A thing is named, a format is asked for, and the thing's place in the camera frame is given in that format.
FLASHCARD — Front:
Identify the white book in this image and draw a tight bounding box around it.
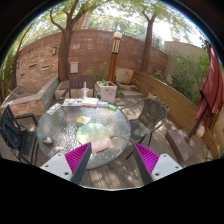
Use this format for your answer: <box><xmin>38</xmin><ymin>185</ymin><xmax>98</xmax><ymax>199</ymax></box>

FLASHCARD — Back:
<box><xmin>82</xmin><ymin>98</ymin><xmax>99</xmax><ymax>108</ymax></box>

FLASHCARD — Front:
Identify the yellow sticky note pad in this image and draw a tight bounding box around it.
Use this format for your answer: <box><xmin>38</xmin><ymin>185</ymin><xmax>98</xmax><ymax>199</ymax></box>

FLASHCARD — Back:
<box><xmin>77</xmin><ymin>116</ymin><xmax>90</xmax><ymax>124</ymax></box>

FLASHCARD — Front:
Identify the black chair on left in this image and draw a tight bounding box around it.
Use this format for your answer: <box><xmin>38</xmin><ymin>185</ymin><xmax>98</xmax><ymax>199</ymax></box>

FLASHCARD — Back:
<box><xmin>0</xmin><ymin>105</ymin><xmax>39</xmax><ymax>165</ymax></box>

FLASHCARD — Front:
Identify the folded red patio umbrella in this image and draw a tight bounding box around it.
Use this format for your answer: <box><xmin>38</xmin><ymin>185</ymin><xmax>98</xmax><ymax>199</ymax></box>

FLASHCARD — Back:
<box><xmin>196</xmin><ymin>43</ymin><xmax>224</xmax><ymax>128</ymax></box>

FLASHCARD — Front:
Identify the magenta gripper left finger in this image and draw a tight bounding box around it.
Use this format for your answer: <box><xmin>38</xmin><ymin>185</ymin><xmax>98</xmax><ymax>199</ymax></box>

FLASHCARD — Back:
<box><xmin>40</xmin><ymin>142</ymin><xmax>93</xmax><ymax>186</ymax></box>

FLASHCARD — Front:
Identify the right tree trunk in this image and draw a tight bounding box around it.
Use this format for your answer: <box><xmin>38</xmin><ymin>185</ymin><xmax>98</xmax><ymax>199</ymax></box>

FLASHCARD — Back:
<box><xmin>140</xmin><ymin>8</ymin><xmax>156</xmax><ymax>73</ymax></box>

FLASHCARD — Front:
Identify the umbrella base block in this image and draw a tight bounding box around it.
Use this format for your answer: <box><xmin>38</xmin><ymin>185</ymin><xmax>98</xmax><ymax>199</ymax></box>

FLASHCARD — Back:
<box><xmin>166</xmin><ymin>129</ymin><xmax>199</xmax><ymax>163</ymax></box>

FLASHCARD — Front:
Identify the grey wicker chair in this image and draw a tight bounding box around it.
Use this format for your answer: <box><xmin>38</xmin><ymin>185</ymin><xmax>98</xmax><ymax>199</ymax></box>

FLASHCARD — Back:
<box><xmin>119</xmin><ymin>97</ymin><xmax>168</xmax><ymax>160</ymax></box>

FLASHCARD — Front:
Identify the round pastel mouse pad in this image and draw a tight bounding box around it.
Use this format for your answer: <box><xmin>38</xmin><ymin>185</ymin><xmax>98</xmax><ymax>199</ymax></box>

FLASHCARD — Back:
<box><xmin>76</xmin><ymin>123</ymin><xmax>111</xmax><ymax>152</ymax></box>

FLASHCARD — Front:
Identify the green small box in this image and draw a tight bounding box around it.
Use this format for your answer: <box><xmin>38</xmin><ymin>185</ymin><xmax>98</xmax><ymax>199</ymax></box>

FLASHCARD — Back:
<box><xmin>108</xmin><ymin>104</ymin><xmax>118</xmax><ymax>111</ymax></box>

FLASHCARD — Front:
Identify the grey computer mouse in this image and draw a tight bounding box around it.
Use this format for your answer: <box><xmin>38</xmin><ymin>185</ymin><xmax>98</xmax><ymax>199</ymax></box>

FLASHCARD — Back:
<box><xmin>41</xmin><ymin>137</ymin><xmax>52</xmax><ymax>146</ymax></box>

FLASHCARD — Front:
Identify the open magazine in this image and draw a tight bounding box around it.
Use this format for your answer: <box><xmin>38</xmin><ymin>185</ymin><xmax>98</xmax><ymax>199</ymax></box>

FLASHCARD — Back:
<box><xmin>63</xmin><ymin>98</ymin><xmax>82</xmax><ymax>106</ymax></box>

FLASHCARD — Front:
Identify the wooden garden lamp post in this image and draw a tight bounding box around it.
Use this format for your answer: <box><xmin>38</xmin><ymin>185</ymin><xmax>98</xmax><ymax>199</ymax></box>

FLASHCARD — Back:
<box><xmin>108</xmin><ymin>31</ymin><xmax>122</xmax><ymax>82</ymax></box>

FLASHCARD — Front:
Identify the left tree trunk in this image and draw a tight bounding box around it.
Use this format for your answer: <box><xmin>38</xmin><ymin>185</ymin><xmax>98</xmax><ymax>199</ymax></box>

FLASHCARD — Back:
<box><xmin>50</xmin><ymin>0</ymin><xmax>79</xmax><ymax>82</ymax></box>

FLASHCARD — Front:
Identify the grey remote control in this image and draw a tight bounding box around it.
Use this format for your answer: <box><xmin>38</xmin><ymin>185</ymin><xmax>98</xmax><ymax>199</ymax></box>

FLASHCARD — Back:
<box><xmin>46</xmin><ymin>103</ymin><xmax>62</xmax><ymax>115</ymax></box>

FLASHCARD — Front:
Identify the round glass patio table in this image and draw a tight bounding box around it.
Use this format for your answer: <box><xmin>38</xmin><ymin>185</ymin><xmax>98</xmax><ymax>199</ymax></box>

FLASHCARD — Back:
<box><xmin>37</xmin><ymin>104</ymin><xmax>130</xmax><ymax>170</ymax></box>

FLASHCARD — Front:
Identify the wooden bench fence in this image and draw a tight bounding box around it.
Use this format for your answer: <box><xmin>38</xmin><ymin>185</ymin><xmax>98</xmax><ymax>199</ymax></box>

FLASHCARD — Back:
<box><xmin>130</xmin><ymin>69</ymin><xmax>221</xmax><ymax>160</ymax></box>

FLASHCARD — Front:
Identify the tree trunk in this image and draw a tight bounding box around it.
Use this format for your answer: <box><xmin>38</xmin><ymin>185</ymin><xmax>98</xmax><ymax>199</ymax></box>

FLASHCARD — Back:
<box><xmin>140</xmin><ymin>8</ymin><xmax>156</xmax><ymax>73</ymax></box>
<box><xmin>50</xmin><ymin>0</ymin><xmax>79</xmax><ymax>82</ymax></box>

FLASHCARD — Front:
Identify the dark wooden chair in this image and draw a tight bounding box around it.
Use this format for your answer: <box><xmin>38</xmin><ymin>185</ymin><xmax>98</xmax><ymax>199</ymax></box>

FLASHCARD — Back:
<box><xmin>60</xmin><ymin>75</ymin><xmax>95</xmax><ymax>100</ymax></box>

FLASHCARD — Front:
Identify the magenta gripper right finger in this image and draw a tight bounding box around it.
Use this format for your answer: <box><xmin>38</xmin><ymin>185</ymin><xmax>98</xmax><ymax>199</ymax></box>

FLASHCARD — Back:
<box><xmin>132</xmin><ymin>142</ymin><xmax>184</xmax><ymax>186</ymax></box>

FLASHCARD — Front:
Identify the clear plastic cup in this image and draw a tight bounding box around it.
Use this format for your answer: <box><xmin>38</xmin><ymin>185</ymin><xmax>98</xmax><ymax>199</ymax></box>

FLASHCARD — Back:
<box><xmin>81</xmin><ymin>82</ymin><xmax>89</xmax><ymax>99</ymax></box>

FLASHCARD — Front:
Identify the white square planter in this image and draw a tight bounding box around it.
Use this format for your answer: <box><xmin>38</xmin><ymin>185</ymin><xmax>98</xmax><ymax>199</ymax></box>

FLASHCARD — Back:
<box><xmin>96</xmin><ymin>81</ymin><xmax>117</xmax><ymax>103</ymax></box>

